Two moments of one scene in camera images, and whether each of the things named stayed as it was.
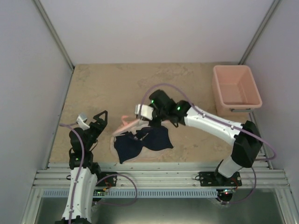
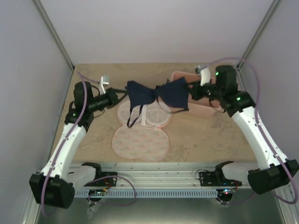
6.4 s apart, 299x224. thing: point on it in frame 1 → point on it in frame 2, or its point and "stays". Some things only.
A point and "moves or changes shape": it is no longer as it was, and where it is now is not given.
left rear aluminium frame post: x=53 y=33 stays
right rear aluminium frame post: x=264 y=24 stays
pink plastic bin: x=235 y=92 moves or changes shape
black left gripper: x=102 y=124 → x=112 y=97
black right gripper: x=153 y=123 → x=195 y=92
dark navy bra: x=128 y=147 → x=138 y=94
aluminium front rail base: x=160 y=176 stays
